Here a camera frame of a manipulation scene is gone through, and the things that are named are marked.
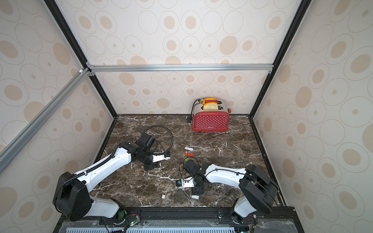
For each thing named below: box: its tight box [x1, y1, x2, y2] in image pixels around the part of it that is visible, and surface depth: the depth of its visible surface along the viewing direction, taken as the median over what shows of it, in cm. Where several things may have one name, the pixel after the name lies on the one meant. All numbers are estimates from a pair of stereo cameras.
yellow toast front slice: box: [203, 101, 219, 111], surface depth 99 cm
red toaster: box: [191, 99, 232, 133], surface depth 102 cm
